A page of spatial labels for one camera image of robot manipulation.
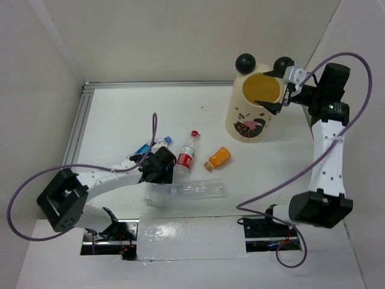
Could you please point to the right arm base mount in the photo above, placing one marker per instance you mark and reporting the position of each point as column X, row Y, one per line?
column 262, row 235

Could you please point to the blue label white cap bottle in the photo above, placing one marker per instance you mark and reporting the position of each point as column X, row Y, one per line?
column 156, row 195

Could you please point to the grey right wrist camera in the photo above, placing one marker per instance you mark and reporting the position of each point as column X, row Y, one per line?
column 294, row 75

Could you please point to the orange juice bottle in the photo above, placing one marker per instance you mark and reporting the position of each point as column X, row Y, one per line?
column 218, row 159

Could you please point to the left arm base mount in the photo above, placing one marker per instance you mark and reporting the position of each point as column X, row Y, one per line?
column 120, row 238

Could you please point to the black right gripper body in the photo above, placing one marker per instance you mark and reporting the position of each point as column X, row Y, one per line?
column 302, row 98

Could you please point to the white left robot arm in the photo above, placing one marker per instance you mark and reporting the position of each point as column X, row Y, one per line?
column 65, row 200

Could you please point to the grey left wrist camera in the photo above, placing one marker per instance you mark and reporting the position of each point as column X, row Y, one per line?
column 156, row 147

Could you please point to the clear unlabelled plastic bottle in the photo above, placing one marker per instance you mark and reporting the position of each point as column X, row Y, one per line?
column 198, row 190

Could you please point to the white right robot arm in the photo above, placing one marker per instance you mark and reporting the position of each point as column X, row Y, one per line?
column 324, row 204

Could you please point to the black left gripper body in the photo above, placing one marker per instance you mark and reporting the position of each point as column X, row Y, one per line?
column 164, row 176

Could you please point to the red label red cap bottle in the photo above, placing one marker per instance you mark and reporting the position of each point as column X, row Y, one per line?
column 186, row 156

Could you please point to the crushed blue cap water bottle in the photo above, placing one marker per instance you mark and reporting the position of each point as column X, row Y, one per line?
column 145, row 147

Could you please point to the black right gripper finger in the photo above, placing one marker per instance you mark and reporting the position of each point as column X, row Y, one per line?
column 276, row 73
column 273, row 108

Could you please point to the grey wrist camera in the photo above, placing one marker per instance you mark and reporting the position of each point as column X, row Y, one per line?
column 294, row 75
column 156, row 147

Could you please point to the cream bin with black ears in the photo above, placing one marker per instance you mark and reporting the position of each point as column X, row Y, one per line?
column 246, row 121

